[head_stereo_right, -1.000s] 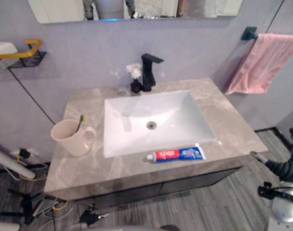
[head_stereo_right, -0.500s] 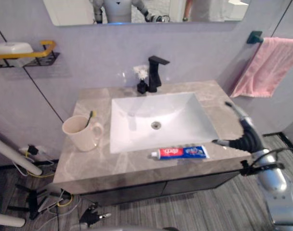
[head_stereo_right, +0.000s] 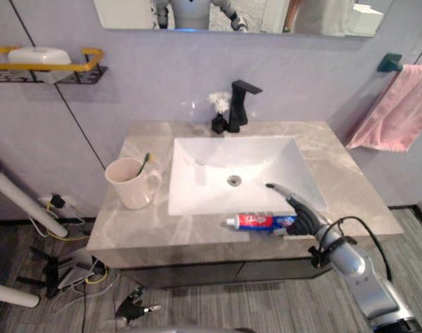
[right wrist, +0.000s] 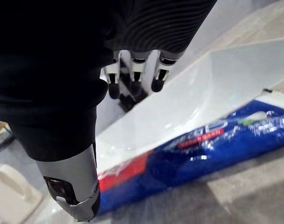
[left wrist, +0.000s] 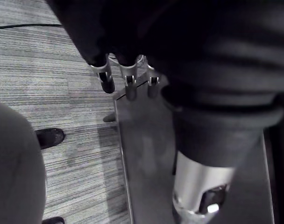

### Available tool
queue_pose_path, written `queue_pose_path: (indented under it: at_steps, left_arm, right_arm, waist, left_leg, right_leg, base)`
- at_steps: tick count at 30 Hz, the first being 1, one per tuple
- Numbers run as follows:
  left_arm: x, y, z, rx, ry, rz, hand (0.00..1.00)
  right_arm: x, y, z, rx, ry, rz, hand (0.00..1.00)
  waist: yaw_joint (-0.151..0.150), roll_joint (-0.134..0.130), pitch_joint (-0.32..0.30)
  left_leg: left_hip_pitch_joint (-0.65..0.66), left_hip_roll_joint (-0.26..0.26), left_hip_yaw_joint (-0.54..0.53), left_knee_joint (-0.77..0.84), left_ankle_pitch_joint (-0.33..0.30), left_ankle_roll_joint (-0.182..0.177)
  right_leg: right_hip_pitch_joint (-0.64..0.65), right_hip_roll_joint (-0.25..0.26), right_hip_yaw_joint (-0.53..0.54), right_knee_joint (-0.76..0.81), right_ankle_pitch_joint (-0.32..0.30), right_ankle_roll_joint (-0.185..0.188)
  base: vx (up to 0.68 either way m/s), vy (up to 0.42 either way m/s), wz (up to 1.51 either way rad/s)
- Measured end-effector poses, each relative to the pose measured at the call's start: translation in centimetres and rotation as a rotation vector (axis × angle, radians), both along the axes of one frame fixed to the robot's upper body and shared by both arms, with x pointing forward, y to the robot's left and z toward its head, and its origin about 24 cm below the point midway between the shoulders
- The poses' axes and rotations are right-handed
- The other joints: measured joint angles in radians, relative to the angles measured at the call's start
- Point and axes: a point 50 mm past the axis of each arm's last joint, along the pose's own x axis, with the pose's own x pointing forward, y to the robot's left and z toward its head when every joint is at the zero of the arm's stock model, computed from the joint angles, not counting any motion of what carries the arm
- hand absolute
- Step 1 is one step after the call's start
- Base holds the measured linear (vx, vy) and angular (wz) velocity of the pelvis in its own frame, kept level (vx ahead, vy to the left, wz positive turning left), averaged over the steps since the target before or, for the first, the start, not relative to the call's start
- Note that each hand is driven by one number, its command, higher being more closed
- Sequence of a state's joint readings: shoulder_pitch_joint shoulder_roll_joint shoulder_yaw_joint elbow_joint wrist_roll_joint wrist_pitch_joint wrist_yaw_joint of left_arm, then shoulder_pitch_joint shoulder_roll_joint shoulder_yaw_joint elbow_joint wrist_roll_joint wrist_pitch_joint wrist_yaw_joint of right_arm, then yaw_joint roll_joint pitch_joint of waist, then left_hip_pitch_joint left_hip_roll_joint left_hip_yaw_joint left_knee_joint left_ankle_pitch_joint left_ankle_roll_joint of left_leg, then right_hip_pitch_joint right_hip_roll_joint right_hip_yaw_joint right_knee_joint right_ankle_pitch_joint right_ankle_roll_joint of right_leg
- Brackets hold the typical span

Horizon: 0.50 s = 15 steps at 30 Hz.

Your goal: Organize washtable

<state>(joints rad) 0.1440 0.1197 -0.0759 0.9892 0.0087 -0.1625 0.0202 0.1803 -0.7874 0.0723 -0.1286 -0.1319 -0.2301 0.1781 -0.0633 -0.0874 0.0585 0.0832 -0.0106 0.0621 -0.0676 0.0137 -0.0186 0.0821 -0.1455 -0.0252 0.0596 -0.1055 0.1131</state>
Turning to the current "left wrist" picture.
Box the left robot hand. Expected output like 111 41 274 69
46 0 284 217

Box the grey washtable cabinet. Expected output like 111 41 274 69
113 74 276 224

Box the dark robot foot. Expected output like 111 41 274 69
42 217 65 224
35 128 65 150

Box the silver robot leg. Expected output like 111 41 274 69
0 98 48 224

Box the black floor cable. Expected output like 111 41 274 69
0 23 63 30

